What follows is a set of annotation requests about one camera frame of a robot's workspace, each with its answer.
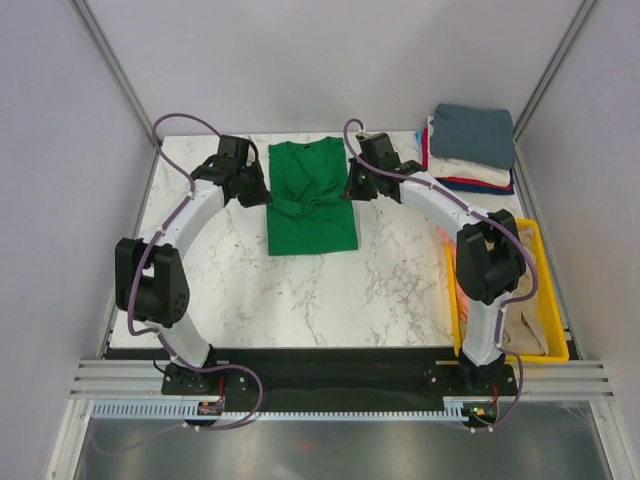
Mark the green t shirt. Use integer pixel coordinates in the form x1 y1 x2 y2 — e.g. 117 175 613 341
266 136 358 256

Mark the pink t shirt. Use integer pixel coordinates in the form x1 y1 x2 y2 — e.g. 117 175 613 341
437 227 469 323

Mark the beige t shirt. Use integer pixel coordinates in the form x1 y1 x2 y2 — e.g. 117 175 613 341
503 227 549 356

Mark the yellow plastic bin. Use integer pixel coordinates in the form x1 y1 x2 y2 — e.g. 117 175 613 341
443 219 569 364

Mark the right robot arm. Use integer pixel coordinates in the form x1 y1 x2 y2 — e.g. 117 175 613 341
343 131 535 394

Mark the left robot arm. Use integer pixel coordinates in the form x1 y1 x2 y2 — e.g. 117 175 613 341
115 135 272 393

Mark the folded light blue t shirt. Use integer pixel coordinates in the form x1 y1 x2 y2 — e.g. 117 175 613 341
414 130 424 150

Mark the folded red t shirt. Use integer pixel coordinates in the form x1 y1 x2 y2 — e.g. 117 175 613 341
421 124 513 191

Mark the folded cream t shirt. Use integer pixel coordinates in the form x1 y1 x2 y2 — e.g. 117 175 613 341
426 116 510 187

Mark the folded navy t shirt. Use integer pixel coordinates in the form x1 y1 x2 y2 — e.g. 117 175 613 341
446 171 515 196

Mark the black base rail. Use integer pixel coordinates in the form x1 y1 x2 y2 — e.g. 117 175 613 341
161 347 517 412

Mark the left aluminium frame post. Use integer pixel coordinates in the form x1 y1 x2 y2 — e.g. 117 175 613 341
69 0 154 144

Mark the aluminium frame post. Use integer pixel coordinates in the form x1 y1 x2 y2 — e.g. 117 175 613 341
69 0 154 144
513 0 601 144

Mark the white slotted cable duct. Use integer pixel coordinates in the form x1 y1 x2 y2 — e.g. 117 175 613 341
89 397 501 424

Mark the right aluminium frame post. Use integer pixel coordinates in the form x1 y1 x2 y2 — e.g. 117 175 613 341
513 0 601 144

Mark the aluminium extrusion rail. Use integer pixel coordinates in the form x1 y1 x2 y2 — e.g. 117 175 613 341
514 357 615 401

